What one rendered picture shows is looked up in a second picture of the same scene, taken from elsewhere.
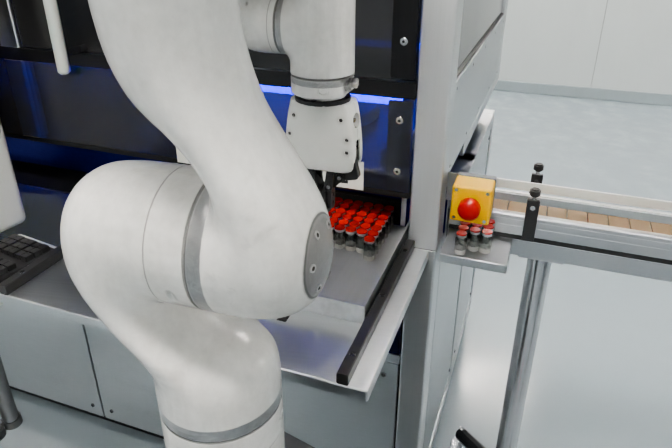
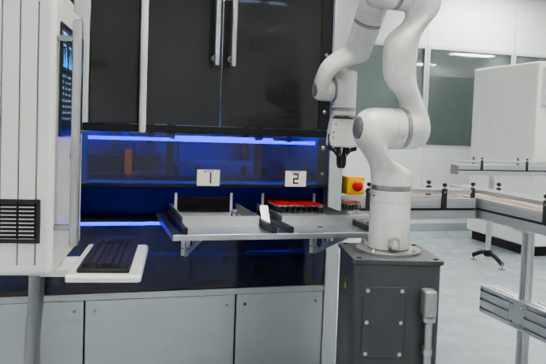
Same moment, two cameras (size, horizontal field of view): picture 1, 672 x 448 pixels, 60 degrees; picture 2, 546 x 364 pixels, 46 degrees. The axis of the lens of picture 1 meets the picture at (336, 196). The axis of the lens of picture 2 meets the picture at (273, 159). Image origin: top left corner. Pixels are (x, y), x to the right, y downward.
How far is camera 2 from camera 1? 1.76 m
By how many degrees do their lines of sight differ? 42
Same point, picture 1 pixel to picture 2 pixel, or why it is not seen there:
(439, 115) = not seen: hidden behind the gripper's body
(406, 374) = (327, 296)
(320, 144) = (346, 135)
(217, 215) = (418, 110)
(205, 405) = (406, 175)
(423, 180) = (334, 176)
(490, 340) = not seen: hidden behind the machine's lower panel
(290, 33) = (341, 91)
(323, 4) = (353, 81)
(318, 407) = (274, 342)
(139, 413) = not seen: outside the picture
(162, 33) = (413, 65)
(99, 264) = (386, 129)
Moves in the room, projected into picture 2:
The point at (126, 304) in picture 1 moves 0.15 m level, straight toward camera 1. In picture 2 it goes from (387, 144) to (439, 146)
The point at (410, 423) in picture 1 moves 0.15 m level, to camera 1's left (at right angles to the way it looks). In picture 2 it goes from (330, 331) to (301, 337)
